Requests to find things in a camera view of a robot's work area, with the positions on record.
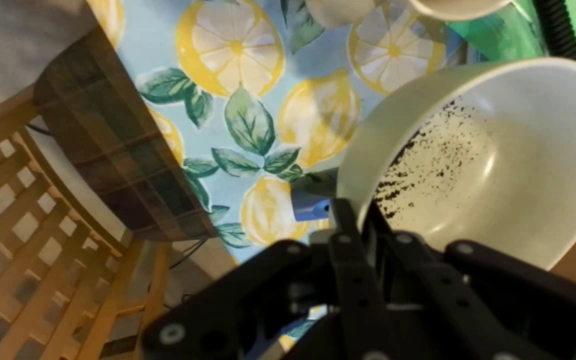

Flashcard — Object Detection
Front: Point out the lemon print tablecloth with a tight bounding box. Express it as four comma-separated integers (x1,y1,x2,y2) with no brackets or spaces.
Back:
88,0,459,250

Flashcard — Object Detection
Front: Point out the plaid chair cushion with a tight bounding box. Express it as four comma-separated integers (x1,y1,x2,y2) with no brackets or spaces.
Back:
33,27,216,242

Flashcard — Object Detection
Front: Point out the green cloth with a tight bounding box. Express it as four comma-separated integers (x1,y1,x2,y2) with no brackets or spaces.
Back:
448,0,576,60

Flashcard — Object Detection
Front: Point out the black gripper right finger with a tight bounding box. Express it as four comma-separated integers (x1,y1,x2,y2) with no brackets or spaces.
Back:
330,199,576,360

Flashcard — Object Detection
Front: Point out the wooden slatted chair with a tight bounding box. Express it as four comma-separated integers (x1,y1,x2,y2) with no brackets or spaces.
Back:
0,85,176,360

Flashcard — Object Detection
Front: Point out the black brush handle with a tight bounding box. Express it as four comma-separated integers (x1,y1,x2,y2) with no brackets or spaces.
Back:
533,0,576,60

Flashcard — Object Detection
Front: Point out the floral ceramic mug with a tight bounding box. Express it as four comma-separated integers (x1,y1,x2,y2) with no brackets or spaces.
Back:
303,0,512,27

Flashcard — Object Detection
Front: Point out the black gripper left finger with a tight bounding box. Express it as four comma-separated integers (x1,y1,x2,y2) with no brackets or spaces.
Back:
142,239,336,360

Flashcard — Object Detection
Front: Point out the white ceramic bowl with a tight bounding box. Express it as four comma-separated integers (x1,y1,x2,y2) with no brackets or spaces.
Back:
336,58,576,269

